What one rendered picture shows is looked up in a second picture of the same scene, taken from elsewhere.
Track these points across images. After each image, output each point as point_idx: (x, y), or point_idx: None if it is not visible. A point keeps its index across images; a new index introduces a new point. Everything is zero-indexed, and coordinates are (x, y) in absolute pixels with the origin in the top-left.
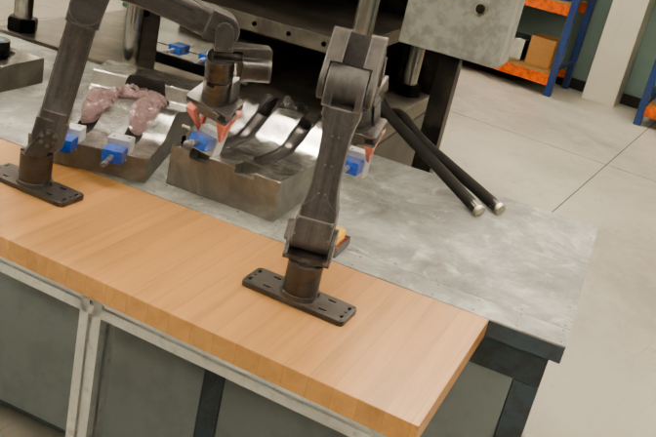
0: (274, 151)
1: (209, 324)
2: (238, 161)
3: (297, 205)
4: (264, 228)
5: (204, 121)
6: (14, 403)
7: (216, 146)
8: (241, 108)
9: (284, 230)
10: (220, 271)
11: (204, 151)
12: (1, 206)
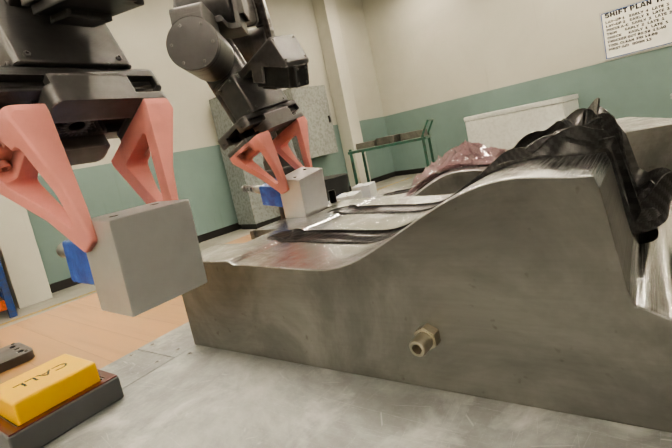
0: (375, 232)
1: None
2: (275, 227)
3: (282, 361)
4: (170, 340)
5: (306, 163)
6: None
7: (282, 200)
8: (241, 129)
9: (153, 360)
10: (66, 332)
11: (263, 204)
12: None
